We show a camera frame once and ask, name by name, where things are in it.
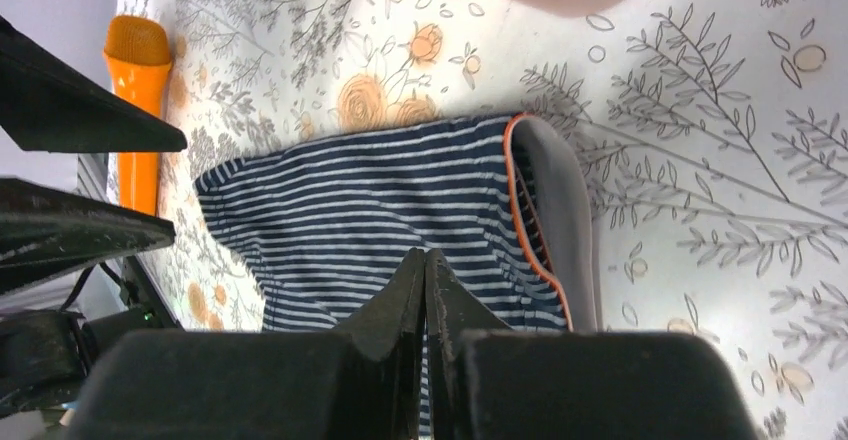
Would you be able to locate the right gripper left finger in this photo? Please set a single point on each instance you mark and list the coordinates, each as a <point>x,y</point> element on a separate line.
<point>358,380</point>

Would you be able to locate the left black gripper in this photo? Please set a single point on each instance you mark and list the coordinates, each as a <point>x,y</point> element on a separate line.
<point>47,355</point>

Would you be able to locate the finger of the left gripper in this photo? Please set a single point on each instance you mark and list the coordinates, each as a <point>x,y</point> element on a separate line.
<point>46,105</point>

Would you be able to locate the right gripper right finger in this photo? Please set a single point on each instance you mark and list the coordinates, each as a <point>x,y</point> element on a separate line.
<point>488,381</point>

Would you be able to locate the striped navy garment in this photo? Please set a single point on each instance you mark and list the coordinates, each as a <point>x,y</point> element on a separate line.
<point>323,225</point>

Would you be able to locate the floral table mat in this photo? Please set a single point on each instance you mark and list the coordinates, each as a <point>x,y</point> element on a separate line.
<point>712,134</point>

